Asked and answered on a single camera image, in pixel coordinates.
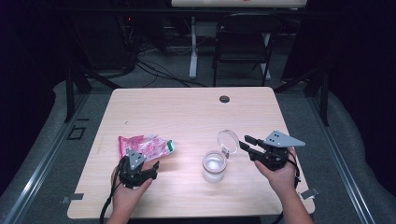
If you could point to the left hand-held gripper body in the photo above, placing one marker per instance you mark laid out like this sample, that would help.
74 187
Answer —
130 174

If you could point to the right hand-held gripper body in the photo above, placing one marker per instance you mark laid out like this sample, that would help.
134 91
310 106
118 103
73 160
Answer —
272 158

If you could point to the pink and white plastic bag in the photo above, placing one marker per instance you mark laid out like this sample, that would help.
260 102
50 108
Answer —
146 146

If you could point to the person's right hand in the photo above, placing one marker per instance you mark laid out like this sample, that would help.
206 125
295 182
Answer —
281 180

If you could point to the person's left hand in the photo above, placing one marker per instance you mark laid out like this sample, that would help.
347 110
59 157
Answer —
126 199

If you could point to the grey tape strip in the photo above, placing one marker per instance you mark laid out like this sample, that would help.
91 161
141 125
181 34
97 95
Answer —
310 193
73 197

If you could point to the black round table grommet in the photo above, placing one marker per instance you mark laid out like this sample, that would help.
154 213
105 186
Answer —
224 99

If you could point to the black metal stand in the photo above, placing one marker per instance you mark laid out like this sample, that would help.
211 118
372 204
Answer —
324 99
70 93

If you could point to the black folding chair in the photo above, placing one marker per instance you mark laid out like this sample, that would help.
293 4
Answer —
246 34

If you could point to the white desk with white legs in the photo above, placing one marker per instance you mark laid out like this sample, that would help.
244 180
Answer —
193 46

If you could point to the dark equipment with red light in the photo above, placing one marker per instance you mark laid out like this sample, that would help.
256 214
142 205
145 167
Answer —
129 37

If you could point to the dark curtain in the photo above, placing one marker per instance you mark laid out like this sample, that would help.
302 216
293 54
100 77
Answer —
364 62
25 77

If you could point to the aluminium floor rail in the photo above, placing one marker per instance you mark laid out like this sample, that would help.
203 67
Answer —
342 161
40 174

